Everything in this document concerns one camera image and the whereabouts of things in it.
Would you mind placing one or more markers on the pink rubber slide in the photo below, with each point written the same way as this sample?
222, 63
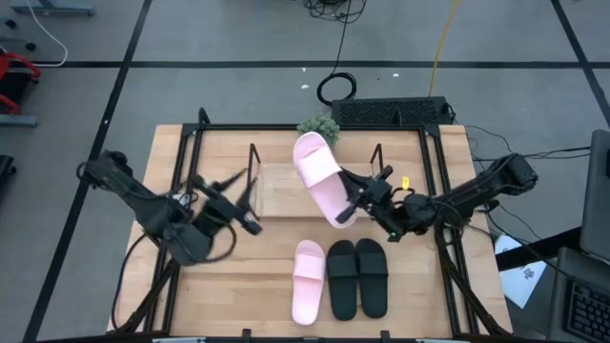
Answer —
317, 167
307, 290

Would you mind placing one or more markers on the white printed paper sheet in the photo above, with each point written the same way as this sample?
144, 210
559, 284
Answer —
522, 281

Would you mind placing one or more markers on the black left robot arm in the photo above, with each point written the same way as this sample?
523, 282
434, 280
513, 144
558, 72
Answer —
143, 205

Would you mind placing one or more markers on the black table clamp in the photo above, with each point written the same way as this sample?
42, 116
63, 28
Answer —
246, 335
385, 335

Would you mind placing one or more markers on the black caster wheel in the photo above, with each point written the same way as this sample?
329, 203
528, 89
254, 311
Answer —
10, 23
30, 46

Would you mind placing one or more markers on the black chair base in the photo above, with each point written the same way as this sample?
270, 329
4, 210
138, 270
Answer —
6, 169

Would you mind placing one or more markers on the grey monitor panel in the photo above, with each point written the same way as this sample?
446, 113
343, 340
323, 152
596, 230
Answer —
598, 200

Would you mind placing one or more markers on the silver frame bracket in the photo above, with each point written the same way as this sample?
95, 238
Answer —
178, 340
443, 340

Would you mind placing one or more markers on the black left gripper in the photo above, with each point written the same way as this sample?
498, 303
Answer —
219, 212

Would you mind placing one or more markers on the green artificial plant ball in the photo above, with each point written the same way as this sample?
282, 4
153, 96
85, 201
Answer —
326, 126

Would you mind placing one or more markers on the red and black cart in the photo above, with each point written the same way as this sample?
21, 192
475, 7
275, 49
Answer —
16, 58

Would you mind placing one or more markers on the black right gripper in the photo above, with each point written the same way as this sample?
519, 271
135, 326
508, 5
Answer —
381, 200

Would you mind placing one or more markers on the wooden shelf with black frame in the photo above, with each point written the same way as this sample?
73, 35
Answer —
281, 190

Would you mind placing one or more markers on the yellow tag on gripper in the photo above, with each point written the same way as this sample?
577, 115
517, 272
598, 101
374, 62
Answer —
405, 182

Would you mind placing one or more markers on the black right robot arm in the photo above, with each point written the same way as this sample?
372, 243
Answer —
476, 190

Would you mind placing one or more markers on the black aluminium table frame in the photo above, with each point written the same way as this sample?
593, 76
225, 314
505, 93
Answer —
238, 127

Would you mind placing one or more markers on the grey laptop with black keyboard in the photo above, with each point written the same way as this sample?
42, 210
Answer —
586, 309

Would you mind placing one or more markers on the grey metal table foot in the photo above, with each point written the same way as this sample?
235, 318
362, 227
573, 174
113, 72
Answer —
52, 8
19, 120

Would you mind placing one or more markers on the black rubber slide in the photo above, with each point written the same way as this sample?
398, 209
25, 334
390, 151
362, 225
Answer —
342, 295
372, 295

